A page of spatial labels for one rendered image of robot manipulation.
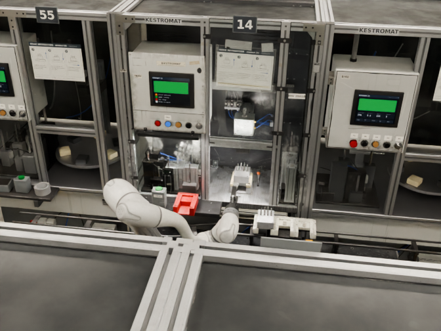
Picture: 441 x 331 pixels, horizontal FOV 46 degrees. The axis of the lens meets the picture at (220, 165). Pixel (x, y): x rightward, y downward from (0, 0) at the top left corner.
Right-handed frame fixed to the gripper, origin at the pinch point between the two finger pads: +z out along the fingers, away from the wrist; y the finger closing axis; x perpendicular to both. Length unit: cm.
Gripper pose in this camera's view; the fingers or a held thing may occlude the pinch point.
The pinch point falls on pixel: (235, 192)
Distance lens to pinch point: 290.4
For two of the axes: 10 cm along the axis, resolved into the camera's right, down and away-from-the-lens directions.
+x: -9.9, -0.8, 1.1
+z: 1.3, -5.0, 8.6
